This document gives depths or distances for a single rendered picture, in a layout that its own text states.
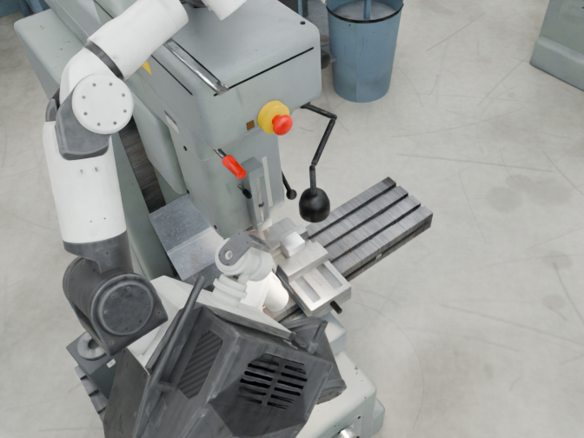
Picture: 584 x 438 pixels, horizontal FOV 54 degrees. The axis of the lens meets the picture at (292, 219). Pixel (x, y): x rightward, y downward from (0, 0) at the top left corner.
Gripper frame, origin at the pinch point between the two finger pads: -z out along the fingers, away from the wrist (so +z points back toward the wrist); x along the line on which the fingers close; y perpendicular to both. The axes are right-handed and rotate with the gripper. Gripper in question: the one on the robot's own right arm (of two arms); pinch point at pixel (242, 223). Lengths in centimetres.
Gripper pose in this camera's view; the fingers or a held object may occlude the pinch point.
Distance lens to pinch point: 158.7
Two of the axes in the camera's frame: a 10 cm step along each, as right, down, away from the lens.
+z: 3.0, 7.1, -6.4
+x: -9.5, 2.7, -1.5
